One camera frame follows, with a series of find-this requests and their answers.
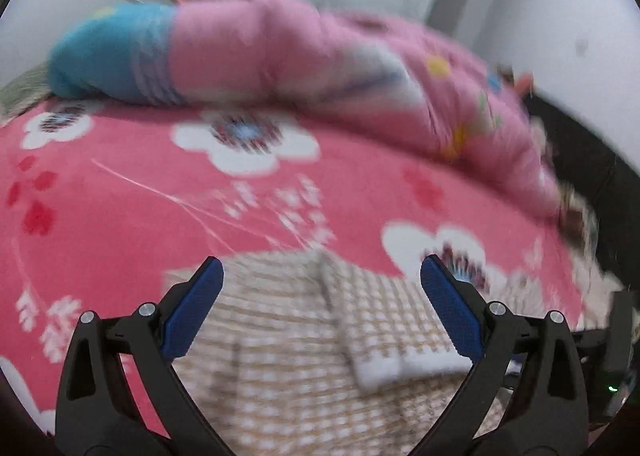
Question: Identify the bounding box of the beige white houndstooth knit coat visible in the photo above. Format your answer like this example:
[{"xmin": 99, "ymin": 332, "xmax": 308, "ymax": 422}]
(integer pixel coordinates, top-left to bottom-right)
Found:
[{"xmin": 175, "ymin": 250, "xmax": 471, "ymax": 455}]

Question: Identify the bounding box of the pile of clothes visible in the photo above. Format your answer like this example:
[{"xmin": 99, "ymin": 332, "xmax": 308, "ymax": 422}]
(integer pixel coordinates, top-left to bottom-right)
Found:
[{"xmin": 498, "ymin": 66, "xmax": 623, "ymax": 329}]

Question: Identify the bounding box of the pink floral bed sheet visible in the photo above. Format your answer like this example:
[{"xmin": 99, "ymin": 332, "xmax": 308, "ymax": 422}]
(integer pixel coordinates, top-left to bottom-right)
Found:
[{"xmin": 1, "ymin": 101, "xmax": 582, "ymax": 431}]

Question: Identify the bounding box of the pink and blue quilt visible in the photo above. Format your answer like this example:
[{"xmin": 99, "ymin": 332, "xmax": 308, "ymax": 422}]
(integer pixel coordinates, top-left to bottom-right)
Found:
[{"xmin": 47, "ymin": 0, "xmax": 561, "ymax": 220}]

